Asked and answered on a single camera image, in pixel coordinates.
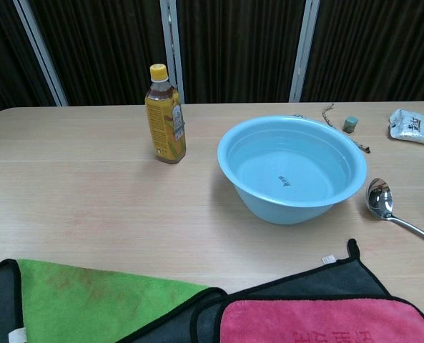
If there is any metal ladle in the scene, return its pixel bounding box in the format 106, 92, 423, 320
365, 177, 424, 248

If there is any light blue bowl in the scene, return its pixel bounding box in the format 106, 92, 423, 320
217, 114, 369, 226

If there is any yellow tea bottle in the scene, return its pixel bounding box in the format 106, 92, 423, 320
144, 64, 187, 165

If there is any small green cube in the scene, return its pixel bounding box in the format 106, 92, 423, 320
342, 115, 360, 134

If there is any green and black cloth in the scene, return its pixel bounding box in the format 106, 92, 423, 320
0, 258, 229, 343

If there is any pink and black cloth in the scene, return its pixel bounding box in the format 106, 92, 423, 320
189, 238, 424, 343

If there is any white snack bag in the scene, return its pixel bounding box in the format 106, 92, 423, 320
388, 109, 424, 149

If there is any brown braided rope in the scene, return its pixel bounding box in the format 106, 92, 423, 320
292, 103, 372, 154

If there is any grey partition post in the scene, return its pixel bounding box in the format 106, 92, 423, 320
159, 0, 185, 104
13, 0, 69, 107
289, 0, 320, 104

